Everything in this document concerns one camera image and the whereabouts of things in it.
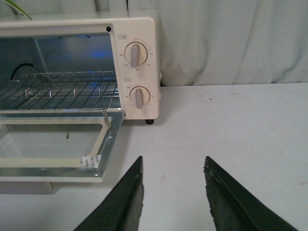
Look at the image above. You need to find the lower timer knob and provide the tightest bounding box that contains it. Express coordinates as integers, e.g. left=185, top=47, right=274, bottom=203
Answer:
left=129, top=86, right=150, bottom=109

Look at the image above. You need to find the oven glass door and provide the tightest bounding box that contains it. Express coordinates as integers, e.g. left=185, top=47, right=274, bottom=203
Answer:
left=0, top=110, right=123, bottom=194

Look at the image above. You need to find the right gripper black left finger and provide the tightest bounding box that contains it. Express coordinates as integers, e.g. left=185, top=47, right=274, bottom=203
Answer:
left=75, top=156, right=144, bottom=231

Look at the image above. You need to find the green plant leaf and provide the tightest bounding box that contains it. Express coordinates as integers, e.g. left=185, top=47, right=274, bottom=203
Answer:
left=1, top=0, right=32, bottom=20

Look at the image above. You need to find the upper temperature knob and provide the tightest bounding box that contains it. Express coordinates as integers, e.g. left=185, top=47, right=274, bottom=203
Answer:
left=124, top=42, right=148, bottom=68

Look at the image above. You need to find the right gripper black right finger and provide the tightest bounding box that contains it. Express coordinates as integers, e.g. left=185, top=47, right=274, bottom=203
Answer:
left=204, top=156, right=296, bottom=231

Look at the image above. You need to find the wire oven rack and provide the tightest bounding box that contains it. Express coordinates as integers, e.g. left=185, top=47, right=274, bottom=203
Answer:
left=0, top=71, right=121, bottom=112

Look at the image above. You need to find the white backdrop curtain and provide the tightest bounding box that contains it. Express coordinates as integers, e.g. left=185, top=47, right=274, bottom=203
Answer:
left=0, top=0, right=308, bottom=87

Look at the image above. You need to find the cream toaster oven body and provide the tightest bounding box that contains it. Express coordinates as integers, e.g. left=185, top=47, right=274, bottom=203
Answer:
left=0, top=14, right=160, bottom=123

